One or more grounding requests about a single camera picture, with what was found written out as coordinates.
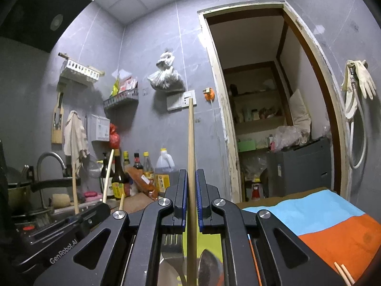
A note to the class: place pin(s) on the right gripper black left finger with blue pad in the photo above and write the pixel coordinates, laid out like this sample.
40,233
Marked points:
125,248

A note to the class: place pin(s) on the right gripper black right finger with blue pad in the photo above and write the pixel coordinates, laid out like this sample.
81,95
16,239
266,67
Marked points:
257,248

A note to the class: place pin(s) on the wooden chopstick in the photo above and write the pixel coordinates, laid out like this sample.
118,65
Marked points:
109,167
347,274
342,274
191,209

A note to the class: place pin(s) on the ornate silver fork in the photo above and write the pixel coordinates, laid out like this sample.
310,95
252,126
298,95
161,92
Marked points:
172,253

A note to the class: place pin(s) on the chrome kitchen faucet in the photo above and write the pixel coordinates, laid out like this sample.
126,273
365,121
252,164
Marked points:
48,168

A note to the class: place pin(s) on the black cooking pan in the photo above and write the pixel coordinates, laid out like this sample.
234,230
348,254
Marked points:
19,193

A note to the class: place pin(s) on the silver spoon by chopsticks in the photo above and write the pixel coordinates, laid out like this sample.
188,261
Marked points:
210,270

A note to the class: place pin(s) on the large oil jug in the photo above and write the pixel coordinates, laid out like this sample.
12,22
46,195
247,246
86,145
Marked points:
165,172

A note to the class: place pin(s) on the green box on shelf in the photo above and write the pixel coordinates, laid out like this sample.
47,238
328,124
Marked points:
246,146

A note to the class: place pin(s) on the dark soy sauce bottle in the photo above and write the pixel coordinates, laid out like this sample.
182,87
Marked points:
119,179

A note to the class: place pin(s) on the orange snack packet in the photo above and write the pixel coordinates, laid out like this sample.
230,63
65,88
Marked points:
144,185

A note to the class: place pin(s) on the dark bottle yellow cap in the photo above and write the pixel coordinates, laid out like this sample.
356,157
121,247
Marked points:
109,193

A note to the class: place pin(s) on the grey cabinet in doorway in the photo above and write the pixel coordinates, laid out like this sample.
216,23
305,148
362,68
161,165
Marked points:
300,168

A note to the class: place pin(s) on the clear plastic bag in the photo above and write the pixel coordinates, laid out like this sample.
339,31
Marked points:
289,136

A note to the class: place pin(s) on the hanging beige cloth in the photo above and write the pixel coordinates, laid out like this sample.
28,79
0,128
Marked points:
76,144

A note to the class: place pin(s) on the wooden knife holder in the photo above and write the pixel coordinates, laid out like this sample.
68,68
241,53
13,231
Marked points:
57,122

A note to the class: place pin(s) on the multicolour striped towel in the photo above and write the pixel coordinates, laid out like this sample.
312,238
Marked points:
333,228

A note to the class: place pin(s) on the red plastic bag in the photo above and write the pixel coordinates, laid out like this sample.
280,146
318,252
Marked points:
114,137

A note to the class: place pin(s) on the white rubber glove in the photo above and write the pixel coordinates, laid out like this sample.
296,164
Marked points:
365,81

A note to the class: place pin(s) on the black range hood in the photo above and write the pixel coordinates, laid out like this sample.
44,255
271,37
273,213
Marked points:
38,23

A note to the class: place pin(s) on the orange wall hook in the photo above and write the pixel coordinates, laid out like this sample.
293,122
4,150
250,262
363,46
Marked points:
209,94

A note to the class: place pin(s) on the white wall socket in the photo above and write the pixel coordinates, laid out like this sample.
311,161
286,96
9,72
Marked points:
181,100

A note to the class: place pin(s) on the white wall box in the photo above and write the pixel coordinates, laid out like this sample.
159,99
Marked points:
99,128

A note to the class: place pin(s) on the plastic bag on wall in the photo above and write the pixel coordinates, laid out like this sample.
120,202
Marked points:
166,79

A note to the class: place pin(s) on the grey wall basket shelf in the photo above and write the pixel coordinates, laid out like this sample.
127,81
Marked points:
123,91

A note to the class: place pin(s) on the wooden door frame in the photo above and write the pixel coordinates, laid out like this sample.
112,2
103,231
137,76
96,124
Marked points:
270,71

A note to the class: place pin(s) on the white wall rack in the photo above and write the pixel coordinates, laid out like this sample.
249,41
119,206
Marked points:
72,70

